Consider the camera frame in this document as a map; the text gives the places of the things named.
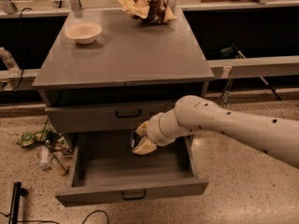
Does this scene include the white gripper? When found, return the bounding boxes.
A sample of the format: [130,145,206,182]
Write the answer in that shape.
[133,110,184,155]

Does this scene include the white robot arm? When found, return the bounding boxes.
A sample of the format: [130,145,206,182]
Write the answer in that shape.
[133,95,299,167]

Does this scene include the closed grey upper drawer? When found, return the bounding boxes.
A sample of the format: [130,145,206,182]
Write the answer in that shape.
[46,100,175,133]

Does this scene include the open grey lower drawer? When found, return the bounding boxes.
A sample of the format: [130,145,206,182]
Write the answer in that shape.
[55,130,208,207]

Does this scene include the grey drawer cabinet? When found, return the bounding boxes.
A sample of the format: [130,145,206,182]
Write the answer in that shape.
[31,7,216,134]

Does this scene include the clear plastic cup on floor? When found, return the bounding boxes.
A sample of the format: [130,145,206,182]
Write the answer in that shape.
[48,152,68,175]

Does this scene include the green snack bag on floor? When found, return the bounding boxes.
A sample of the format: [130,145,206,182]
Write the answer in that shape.
[17,131,49,147]

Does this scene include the small bottle on floor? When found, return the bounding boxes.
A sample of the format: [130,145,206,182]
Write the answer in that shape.
[39,140,50,171]

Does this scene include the white paper bowl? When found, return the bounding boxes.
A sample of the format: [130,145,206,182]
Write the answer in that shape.
[64,22,102,45]

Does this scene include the crumpled brown chip bag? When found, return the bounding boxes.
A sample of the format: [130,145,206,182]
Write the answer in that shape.
[117,0,176,24]

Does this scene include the black stand on floor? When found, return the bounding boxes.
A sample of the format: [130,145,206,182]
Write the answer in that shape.
[8,182,28,224]

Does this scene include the clear plastic water bottle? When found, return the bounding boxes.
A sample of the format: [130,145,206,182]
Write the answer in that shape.
[0,47,21,77]

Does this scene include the grey metal rail left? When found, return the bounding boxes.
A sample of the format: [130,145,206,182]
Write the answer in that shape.
[0,69,39,91]

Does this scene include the grey metal rail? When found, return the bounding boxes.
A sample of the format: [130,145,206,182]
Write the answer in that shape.
[0,69,39,91]
[208,56,299,79]

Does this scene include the black cable at left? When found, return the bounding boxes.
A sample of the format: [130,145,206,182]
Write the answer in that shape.
[12,7,34,91]

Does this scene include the grey metal rail right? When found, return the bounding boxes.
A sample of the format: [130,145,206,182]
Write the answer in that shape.
[208,56,299,79]

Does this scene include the black cable on floor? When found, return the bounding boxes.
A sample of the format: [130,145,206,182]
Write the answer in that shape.
[0,210,110,224]

